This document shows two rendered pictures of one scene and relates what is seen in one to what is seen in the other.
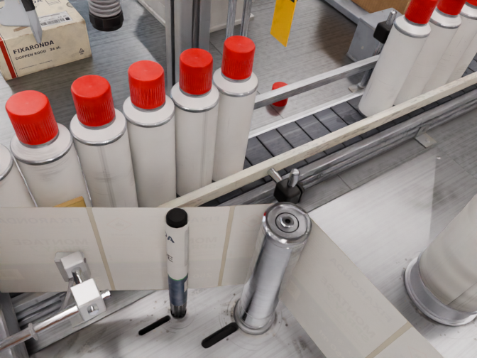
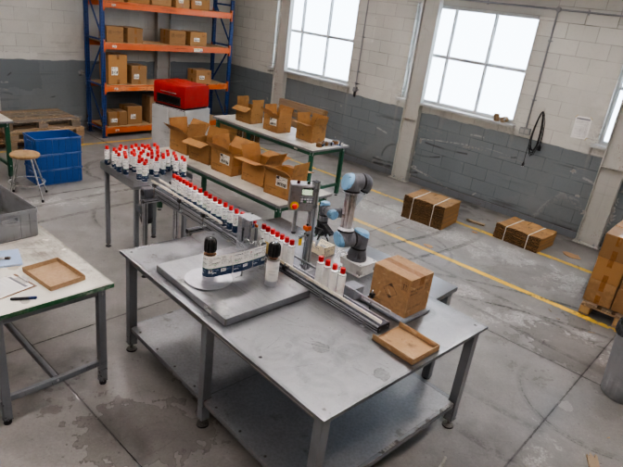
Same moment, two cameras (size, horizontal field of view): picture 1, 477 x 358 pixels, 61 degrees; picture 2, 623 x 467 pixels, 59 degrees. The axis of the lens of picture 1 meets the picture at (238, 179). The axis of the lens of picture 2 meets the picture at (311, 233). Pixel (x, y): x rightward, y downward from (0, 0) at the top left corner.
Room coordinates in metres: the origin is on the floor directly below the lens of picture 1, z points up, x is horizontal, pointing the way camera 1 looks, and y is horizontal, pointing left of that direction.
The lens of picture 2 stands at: (0.14, -3.46, 2.60)
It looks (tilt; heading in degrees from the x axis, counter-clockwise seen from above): 23 degrees down; 84
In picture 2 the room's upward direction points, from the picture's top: 8 degrees clockwise
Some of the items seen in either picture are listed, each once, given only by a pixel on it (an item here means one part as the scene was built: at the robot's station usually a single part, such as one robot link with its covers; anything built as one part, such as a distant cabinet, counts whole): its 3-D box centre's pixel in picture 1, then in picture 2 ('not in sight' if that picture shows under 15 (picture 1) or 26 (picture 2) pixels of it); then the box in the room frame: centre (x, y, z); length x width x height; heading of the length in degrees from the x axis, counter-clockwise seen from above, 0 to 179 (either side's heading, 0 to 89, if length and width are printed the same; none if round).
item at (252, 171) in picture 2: not in sight; (262, 165); (0.11, 2.22, 0.96); 0.53 x 0.45 x 0.37; 46
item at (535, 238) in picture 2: not in sight; (525, 233); (3.72, 3.20, 0.11); 0.65 x 0.54 x 0.22; 131
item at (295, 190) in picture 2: not in sight; (301, 195); (0.41, 0.11, 1.38); 0.17 x 0.10 x 0.19; 5
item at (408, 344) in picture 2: not in sight; (405, 342); (1.05, -0.79, 0.85); 0.30 x 0.26 x 0.04; 130
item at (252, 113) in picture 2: not in sight; (249, 109); (-0.18, 5.29, 0.97); 0.51 x 0.36 x 0.37; 47
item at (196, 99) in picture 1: (194, 132); (286, 250); (0.34, 0.06, 0.98); 0.05 x 0.05 x 0.20
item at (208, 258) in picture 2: not in sight; (209, 258); (-0.16, -0.28, 1.04); 0.09 x 0.09 x 0.29
